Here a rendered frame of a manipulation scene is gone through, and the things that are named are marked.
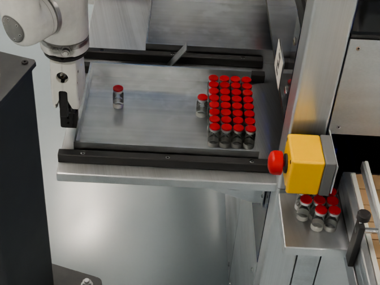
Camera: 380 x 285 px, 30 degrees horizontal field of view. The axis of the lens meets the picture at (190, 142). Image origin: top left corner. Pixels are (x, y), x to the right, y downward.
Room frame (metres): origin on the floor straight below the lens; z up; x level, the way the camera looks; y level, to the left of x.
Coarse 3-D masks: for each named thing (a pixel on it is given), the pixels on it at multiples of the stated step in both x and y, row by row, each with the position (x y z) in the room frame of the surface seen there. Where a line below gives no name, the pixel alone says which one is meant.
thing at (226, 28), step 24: (168, 0) 1.57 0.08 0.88; (192, 0) 1.58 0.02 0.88; (216, 0) 1.58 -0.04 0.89; (240, 0) 1.58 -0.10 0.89; (264, 0) 1.59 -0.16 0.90; (168, 24) 1.46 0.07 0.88; (192, 24) 1.47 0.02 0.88; (216, 24) 1.47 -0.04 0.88; (240, 24) 1.48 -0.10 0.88; (264, 24) 1.49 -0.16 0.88; (168, 48) 1.32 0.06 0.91; (192, 48) 1.32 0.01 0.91; (216, 48) 1.32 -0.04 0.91; (240, 48) 1.33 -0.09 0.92; (264, 48) 1.39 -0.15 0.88
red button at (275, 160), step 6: (276, 150) 0.88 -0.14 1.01; (270, 156) 0.87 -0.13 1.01; (276, 156) 0.86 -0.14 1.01; (282, 156) 0.86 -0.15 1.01; (270, 162) 0.86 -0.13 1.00; (276, 162) 0.85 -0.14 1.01; (282, 162) 0.85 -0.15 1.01; (270, 168) 0.85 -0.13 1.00; (276, 168) 0.85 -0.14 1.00; (282, 168) 0.85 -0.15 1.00; (276, 174) 0.85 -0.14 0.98
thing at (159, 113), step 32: (96, 64) 1.23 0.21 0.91; (128, 64) 1.23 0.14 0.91; (96, 96) 1.16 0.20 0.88; (128, 96) 1.16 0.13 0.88; (160, 96) 1.17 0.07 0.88; (192, 96) 1.18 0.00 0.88; (96, 128) 1.05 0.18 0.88; (128, 128) 1.06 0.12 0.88; (160, 128) 1.07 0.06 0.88; (192, 128) 1.08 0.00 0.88
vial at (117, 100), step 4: (116, 92) 1.12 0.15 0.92; (120, 92) 1.12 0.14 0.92; (116, 96) 1.12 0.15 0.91; (120, 96) 1.12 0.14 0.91; (116, 100) 1.12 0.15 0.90; (120, 100) 1.12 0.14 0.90; (116, 104) 1.12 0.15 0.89; (120, 104) 1.12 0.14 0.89; (116, 108) 1.12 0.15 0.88; (120, 108) 1.12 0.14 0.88
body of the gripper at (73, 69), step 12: (60, 60) 0.99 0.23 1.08; (72, 60) 1.00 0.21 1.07; (60, 72) 0.99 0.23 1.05; (72, 72) 0.99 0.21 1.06; (84, 72) 1.06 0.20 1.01; (60, 84) 0.98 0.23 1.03; (72, 84) 0.98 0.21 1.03; (84, 84) 1.05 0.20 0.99; (60, 96) 0.99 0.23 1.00; (72, 96) 0.98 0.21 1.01; (72, 108) 0.98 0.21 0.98
